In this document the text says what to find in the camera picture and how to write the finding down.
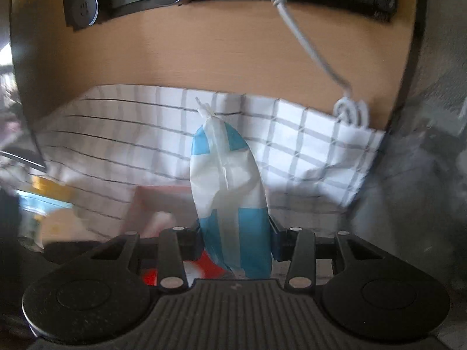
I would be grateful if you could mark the dark frame post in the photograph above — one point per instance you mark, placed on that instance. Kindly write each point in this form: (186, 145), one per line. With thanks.
(412, 43)

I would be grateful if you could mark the yellow packet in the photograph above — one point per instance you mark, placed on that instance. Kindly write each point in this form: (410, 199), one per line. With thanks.
(49, 186)

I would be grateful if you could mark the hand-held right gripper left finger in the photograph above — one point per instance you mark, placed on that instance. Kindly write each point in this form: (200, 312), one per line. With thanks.
(172, 251)

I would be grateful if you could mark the checked tablecloth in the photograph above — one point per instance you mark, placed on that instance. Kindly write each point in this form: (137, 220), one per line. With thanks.
(127, 135)

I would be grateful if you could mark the computer monitor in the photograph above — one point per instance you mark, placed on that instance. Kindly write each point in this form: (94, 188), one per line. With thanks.
(25, 116)

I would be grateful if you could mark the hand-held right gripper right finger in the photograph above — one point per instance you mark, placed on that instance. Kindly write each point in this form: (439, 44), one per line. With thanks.
(274, 241)

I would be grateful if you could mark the red foil packet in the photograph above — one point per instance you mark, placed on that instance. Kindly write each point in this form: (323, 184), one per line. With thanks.
(211, 268)

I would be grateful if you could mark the blue white tissue packet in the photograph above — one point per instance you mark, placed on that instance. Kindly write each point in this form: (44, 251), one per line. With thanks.
(43, 204)
(230, 189)

